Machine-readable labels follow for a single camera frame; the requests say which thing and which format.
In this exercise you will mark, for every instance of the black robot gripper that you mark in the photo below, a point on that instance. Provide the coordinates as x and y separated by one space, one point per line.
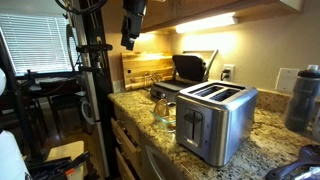
132 21

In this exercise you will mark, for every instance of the slice of bread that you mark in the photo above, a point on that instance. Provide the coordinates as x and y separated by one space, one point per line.
161 108

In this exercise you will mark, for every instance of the black vertical stand pole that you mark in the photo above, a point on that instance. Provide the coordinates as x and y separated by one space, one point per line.
94 31

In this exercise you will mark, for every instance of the wooden cutting board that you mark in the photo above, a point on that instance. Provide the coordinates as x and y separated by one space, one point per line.
143 69

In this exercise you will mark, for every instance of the black panini grill press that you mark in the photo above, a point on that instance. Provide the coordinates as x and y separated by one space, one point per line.
190 68

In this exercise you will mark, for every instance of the under-cabinet light bar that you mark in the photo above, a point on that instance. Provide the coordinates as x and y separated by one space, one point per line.
207 23

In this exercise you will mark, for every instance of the white window blinds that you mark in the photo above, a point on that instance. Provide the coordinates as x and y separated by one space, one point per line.
37 43

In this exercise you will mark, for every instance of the dark dining chair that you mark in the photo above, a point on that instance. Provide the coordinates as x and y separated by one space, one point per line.
63 95

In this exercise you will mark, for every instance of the clear glass food container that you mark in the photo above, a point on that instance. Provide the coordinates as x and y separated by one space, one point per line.
164 120

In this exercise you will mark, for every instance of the stainless steel two-slot toaster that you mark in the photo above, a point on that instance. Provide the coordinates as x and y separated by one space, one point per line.
214 118

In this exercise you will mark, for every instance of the wooden kitchen drawers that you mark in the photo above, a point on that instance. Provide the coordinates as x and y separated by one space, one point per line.
129 152

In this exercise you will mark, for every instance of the dark grey water bottle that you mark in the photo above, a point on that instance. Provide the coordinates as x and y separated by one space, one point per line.
301 105

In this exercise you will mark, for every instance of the white wall power outlet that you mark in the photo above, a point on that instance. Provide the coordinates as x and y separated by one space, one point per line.
227 73

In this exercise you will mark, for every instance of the white blank wall plate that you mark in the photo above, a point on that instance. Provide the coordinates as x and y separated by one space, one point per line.
286 79

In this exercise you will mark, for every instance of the black camera mount foreground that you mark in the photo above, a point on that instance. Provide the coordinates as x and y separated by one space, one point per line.
308 155

